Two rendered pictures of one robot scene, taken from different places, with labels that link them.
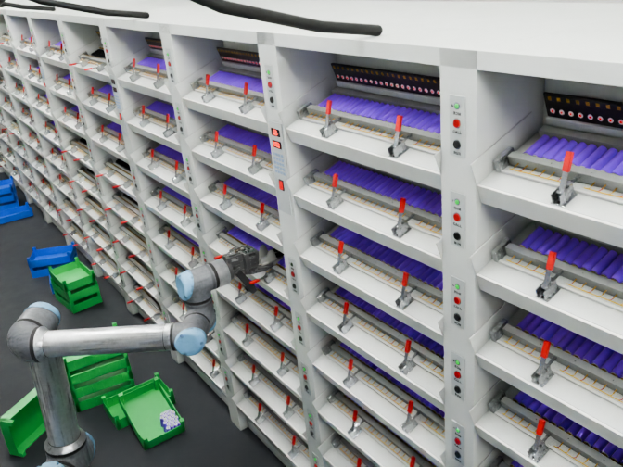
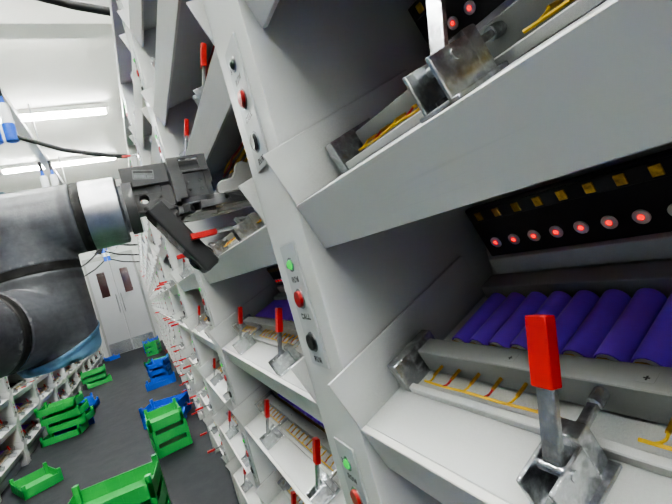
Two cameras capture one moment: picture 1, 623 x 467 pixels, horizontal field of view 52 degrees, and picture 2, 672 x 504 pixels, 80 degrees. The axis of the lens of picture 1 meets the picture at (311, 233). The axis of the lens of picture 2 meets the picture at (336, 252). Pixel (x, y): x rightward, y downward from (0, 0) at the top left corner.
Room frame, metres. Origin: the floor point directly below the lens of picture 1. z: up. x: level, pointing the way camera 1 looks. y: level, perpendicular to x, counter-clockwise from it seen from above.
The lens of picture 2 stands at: (1.44, -0.02, 0.91)
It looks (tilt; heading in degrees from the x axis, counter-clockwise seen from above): 0 degrees down; 6
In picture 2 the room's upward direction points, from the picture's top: 16 degrees counter-clockwise
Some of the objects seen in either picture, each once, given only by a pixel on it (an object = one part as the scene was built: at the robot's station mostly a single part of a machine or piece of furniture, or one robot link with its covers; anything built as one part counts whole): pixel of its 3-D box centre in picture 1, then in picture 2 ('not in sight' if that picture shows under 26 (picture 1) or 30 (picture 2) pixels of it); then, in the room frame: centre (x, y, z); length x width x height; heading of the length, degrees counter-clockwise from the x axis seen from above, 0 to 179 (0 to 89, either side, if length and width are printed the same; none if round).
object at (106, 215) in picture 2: (220, 272); (108, 212); (1.94, 0.32, 1.04); 0.10 x 0.05 x 0.09; 32
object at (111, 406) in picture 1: (138, 399); not in sight; (2.62, 0.94, 0.04); 0.30 x 0.20 x 0.08; 122
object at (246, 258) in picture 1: (241, 263); (171, 195); (1.98, 0.25, 1.04); 0.12 x 0.08 x 0.09; 122
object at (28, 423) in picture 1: (33, 417); not in sight; (2.49, 1.40, 0.10); 0.30 x 0.08 x 0.20; 157
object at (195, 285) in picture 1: (197, 282); (32, 229); (1.90, 0.39, 1.03); 0.12 x 0.09 x 0.10; 122
